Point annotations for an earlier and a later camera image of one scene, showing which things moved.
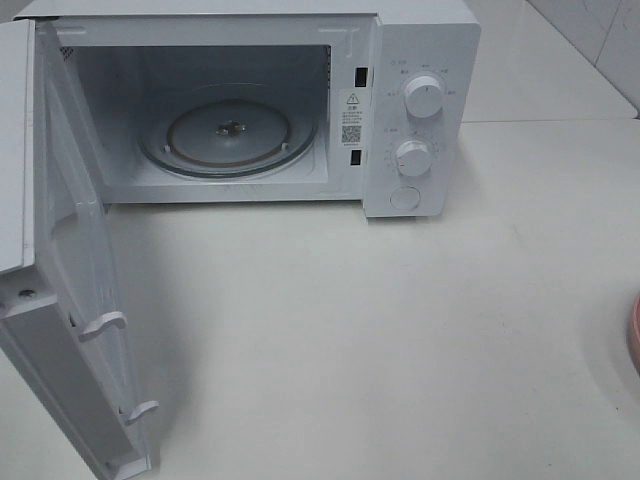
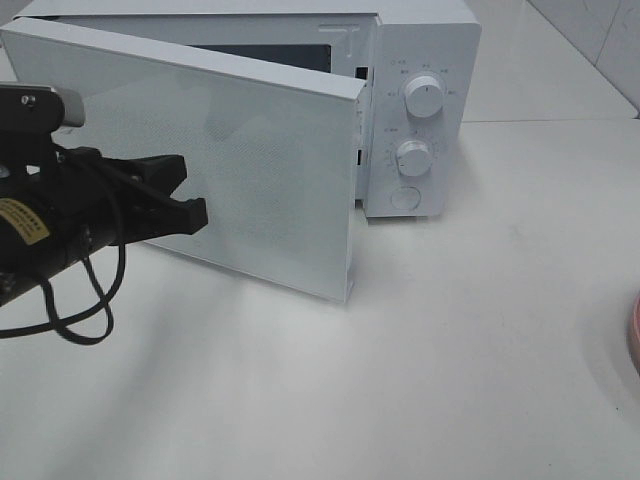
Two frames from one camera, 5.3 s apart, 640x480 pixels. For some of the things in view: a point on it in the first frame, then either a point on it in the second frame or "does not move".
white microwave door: (58, 296) → (277, 153)
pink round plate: (634, 336) does not move
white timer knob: (414, 158) does not move
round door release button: (405, 197) does not move
